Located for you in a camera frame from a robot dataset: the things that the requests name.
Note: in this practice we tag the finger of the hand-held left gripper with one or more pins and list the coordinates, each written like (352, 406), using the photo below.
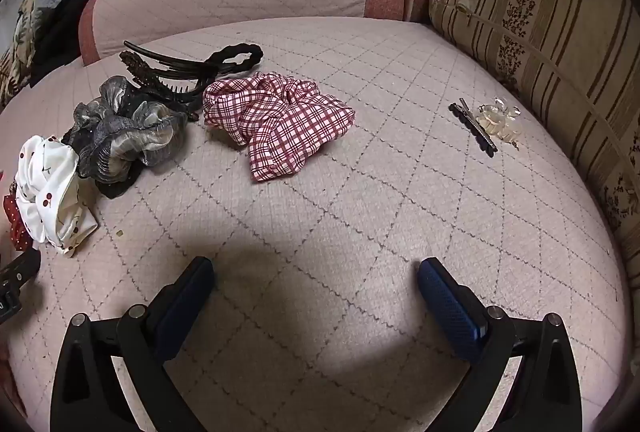
(20, 268)

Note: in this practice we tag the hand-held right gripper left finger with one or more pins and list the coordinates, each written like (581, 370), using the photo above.
(185, 297)

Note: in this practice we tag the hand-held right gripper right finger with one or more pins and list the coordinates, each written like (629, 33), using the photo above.
(450, 307)

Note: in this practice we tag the red polka dot scrunchie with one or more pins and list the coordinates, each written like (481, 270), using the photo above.
(17, 227)

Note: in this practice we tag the white cherry print scrunchie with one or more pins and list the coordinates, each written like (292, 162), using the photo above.
(45, 182)

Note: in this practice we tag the dark sheer organza scrunchie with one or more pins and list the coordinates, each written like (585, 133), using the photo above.
(95, 147)

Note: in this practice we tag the silver grey satin scrunchie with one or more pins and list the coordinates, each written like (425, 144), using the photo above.
(160, 127)

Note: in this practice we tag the red plaid scrunchie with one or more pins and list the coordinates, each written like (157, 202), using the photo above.
(280, 127)

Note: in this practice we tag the brown glitter claw hair clip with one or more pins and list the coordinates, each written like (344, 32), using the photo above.
(137, 67)

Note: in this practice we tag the black claw hair clip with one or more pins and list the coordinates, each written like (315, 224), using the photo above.
(165, 65)

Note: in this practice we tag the pink quilted sofa cover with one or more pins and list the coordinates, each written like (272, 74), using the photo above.
(350, 212)

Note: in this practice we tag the black hair barrette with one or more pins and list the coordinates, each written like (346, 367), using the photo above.
(472, 130)

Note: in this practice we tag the clear claw hair clip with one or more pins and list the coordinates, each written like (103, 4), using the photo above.
(492, 120)

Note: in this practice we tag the beige floral blanket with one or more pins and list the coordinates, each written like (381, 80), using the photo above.
(20, 37)

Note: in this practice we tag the black cloth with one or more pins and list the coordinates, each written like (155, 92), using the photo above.
(65, 27)

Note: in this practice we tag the striped floral sofa cushion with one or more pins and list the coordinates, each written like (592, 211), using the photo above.
(550, 37)

